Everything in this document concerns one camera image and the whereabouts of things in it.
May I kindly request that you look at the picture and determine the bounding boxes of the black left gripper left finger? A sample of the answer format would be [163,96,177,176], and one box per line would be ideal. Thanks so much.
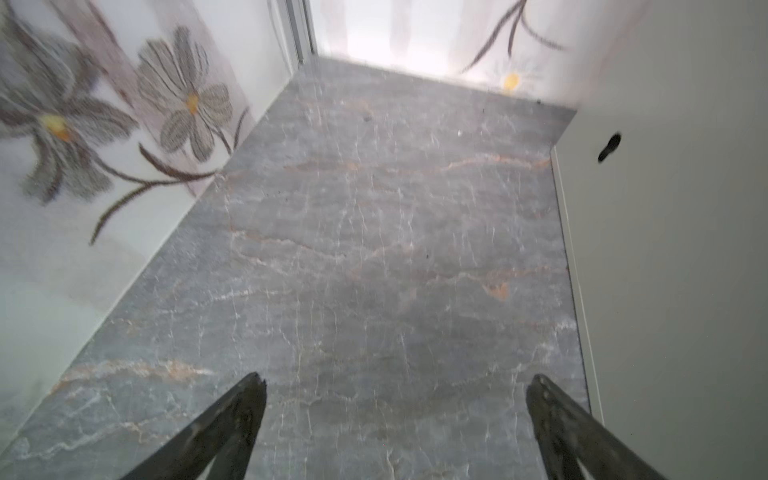
[124,372,267,479]

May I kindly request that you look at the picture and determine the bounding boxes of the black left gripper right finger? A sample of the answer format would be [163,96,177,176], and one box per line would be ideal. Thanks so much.
[526,374,663,479]

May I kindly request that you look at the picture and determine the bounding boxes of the aluminium corner post left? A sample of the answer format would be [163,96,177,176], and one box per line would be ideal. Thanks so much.
[277,0,317,69]

